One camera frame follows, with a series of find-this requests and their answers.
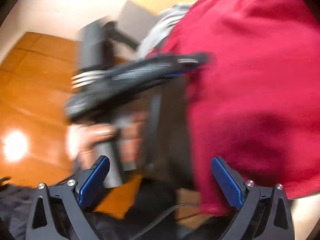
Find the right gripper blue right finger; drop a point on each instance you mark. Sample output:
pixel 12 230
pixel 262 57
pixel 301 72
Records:
pixel 230 182

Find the grey garment on chair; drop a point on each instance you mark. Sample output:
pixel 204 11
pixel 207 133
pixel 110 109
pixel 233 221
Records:
pixel 168 18

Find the red knit sweater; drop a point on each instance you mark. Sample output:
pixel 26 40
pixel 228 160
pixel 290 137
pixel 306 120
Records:
pixel 256 101

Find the grey yellow blue armchair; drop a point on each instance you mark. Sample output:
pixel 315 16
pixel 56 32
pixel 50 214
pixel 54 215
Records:
pixel 137 17

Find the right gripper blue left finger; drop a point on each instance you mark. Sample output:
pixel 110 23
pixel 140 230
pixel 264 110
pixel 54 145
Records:
pixel 91 180

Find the person left hand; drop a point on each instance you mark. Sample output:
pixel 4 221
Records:
pixel 82 138

